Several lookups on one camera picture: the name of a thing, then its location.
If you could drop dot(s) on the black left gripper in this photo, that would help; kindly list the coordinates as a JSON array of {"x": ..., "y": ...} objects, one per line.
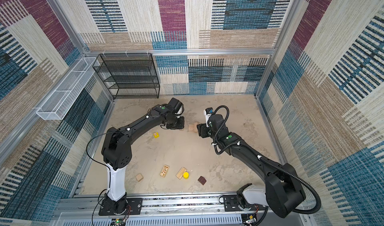
[{"x": 181, "y": 125}]

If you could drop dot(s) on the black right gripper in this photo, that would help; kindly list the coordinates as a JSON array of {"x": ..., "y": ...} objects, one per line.
[{"x": 202, "y": 129}]

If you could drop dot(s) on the patterned wood block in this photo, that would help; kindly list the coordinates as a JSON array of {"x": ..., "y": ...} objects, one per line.
[{"x": 164, "y": 171}]

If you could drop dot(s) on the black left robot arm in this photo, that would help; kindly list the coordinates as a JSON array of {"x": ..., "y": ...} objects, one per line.
[{"x": 117, "y": 149}]

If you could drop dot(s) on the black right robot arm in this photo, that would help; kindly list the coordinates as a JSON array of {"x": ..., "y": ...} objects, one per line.
[{"x": 283, "y": 191}]

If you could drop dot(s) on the yellow cylinder block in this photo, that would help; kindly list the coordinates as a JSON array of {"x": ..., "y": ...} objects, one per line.
[{"x": 186, "y": 175}]

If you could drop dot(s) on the dark brown square block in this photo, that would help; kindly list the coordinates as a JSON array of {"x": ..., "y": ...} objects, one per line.
[{"x": 202, "y": 180}]

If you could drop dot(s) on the light wood block near cylinder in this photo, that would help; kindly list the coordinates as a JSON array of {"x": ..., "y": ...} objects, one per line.
[{"x": 181, "y": 172}]

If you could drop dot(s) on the small square wood block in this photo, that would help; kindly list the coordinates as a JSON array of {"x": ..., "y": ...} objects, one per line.
[{"x": 139, "y": 177}]

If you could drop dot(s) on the yellow window toy cube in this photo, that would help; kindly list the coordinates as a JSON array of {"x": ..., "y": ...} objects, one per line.
[{"x": 156, "y": 135}]

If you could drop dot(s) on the black wire shelf rack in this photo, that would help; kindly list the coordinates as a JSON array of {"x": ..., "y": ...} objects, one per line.
[{"x": 128, "y": 75}]

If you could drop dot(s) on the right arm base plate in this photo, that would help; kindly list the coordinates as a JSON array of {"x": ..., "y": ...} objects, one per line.
[{"x": 234, "y": 203}]

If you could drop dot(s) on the aluminium front rail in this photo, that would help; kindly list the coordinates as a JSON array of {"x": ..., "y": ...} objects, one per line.
[{"x": 169, "y": 210}]

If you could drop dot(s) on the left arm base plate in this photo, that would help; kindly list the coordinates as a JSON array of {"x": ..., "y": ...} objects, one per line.
[{"x": 130, "y": 206}]

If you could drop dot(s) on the white wire mesh basket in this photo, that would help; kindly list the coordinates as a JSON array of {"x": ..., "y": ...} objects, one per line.
[{"x": 60, "y": 101}]

